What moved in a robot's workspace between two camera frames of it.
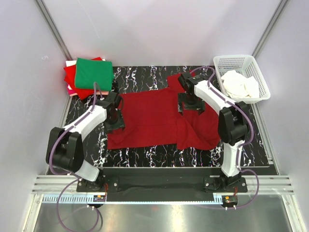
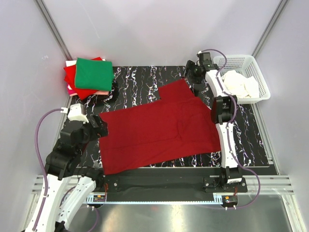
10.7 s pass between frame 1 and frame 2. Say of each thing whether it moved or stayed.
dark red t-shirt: moved
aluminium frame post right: stayed
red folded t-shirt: stayed
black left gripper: moved
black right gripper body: moved
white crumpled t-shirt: stayed
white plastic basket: stayed
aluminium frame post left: stayed
